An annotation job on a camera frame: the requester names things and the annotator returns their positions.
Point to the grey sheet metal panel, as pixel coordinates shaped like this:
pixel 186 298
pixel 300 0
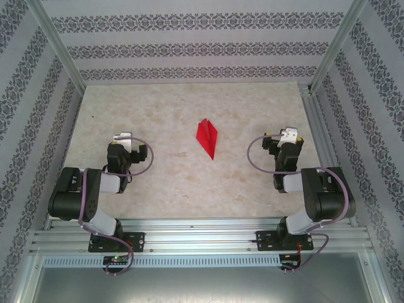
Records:
pixel 202 287

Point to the small circuit board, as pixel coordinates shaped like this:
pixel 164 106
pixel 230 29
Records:
pixel 288 258
pixel 115 260

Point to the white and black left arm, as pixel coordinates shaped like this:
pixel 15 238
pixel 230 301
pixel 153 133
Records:
pixel 72 195

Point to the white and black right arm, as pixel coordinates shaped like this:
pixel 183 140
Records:
pixel 328 199

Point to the aluminium side rail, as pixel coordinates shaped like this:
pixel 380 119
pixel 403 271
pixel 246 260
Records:
pixel 326 158

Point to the aluminium frame post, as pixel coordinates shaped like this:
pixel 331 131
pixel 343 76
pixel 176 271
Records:
pixel 337 44
pixel 57 44

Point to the aluminium frame rail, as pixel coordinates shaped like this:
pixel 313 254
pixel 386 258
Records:
pixel 202 236

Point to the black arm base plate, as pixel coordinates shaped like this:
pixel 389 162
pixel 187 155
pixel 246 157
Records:
pixel 262 243
pixel 139 241

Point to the red paper sheet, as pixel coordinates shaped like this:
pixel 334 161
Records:
pixel 206 139

